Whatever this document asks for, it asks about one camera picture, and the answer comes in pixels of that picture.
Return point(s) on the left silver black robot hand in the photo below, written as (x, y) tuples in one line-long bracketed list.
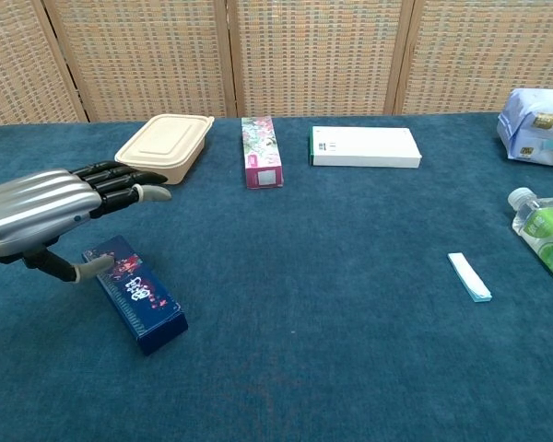
[(32, 207)]

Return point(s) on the dark blue glasses case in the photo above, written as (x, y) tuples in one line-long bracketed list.
[(136, 294)]

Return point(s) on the beige lidded lunch box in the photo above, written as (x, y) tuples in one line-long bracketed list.
[(163, 147)]

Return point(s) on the pink floral carton box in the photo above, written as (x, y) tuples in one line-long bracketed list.
[(260, 152)]

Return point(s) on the woven bamboo folding screen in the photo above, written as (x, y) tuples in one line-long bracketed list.
[(313, 55)]

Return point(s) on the flat white cardboard box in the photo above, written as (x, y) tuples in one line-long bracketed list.
[(364, 147)]

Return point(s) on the blue carpet table cloth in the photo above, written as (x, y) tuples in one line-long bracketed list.
[(350, 350)]

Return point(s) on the small white paper pack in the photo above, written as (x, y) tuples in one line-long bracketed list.
[(469, 277)]

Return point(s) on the pale blue wipes pack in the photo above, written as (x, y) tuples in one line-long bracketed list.
[(534, 129)]

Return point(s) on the clear green label water bottle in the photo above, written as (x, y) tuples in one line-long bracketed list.
[(544, 235)]

